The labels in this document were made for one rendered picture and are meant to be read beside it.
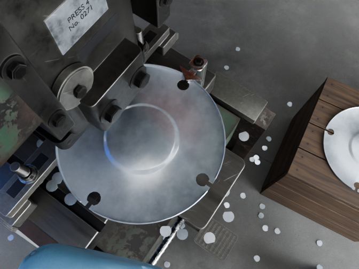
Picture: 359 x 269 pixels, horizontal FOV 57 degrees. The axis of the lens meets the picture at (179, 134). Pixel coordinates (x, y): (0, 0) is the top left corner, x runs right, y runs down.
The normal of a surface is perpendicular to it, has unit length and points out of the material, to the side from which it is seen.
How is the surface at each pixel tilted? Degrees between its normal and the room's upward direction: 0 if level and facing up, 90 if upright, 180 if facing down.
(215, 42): 0
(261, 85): 0
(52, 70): 90
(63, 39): 90
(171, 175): 0
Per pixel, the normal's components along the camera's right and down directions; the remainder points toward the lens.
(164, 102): 0.02, -0.34
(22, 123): 0.82, 0.54
